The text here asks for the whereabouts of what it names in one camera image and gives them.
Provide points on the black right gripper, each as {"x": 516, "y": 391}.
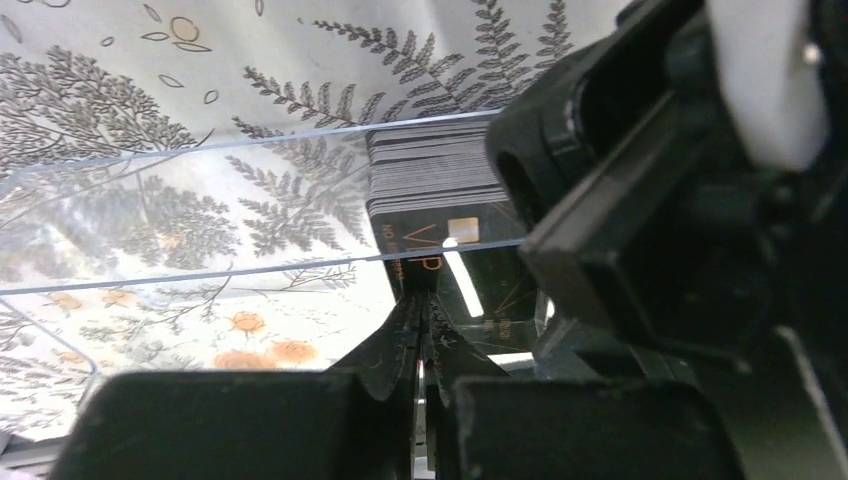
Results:
{"x": 684, "y": 180}

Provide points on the clear plastic card box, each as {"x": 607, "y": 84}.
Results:
{"x": 256, "y": 254}

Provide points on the floral patterned table mat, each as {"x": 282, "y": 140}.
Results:
{"x": 100, "y": 80}

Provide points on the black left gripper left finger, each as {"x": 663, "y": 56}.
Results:
{"x": 354, "y": 420}

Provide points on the stack of credit cards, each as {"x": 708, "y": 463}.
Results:
{"x": 445, "y": 224}

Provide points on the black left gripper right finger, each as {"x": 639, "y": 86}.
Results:
{"x": 484, "y": 423}

